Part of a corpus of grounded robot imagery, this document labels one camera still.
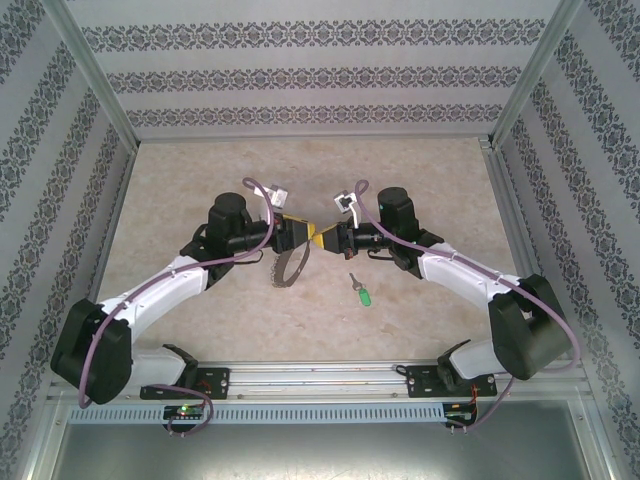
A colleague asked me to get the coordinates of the metal keyring chain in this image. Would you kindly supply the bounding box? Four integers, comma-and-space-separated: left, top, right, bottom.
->
268, 243, 308, 291

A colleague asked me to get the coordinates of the key with green tag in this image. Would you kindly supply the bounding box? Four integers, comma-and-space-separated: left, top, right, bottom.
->
347, 272, 373, 309

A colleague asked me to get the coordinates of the black mounting plate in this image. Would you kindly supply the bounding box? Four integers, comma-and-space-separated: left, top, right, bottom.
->
407, 364, 499, 400
139, 367, 231, 401

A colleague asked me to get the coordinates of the grey metal panel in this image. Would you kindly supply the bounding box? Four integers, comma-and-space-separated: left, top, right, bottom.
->
47, 422, 614, 480

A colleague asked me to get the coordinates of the aluminium table edge rail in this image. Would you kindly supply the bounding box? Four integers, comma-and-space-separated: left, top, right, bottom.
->
479, 138, 541, 281
92, 144, 141, 301

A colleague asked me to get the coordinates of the long aluminium base rail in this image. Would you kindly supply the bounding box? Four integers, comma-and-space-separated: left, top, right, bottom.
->
48, 359, 587, 402

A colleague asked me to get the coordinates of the grey slotted cable duct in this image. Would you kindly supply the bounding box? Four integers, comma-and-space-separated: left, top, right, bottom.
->
67, 402, 447, 426

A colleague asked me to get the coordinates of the aluminium corner post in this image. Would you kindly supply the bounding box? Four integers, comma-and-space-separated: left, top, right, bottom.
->
487, 0, 586, 149
39, 0, 144, 151

